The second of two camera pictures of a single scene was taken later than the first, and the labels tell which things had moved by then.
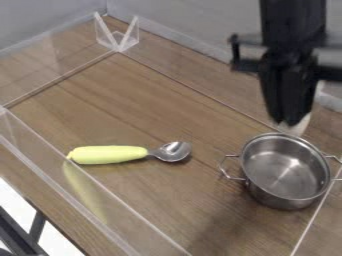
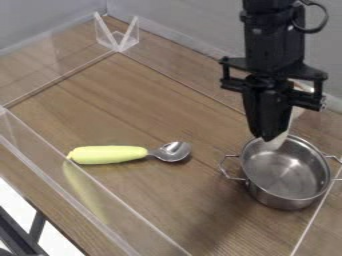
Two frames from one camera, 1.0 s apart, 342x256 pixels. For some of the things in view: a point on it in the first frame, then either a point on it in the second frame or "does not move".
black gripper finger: (273, 86) -> (257, 98)
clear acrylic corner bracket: (117, 40) does not move
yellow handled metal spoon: (109, 155) does not move
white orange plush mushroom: (299, 128) -> (277, 143)
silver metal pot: (287, 170) does not move
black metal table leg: (21, 241) does not move
